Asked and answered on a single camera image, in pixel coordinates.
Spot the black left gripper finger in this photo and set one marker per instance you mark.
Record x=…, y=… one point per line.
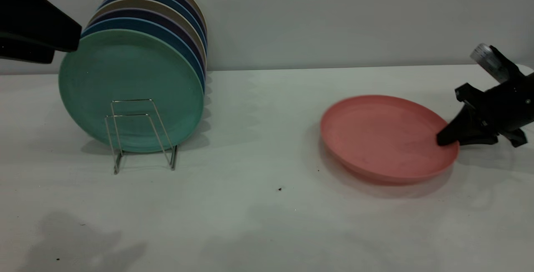
x=29, y=17
x=25, y=51

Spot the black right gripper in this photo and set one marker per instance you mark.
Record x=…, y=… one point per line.
x=509, y=105

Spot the pink round plate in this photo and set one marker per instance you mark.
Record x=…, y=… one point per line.
x=384, y=138

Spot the green round plate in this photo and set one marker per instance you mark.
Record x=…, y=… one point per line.
x=125, y=80

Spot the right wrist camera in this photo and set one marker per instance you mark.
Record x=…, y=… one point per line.
x=486, y=57

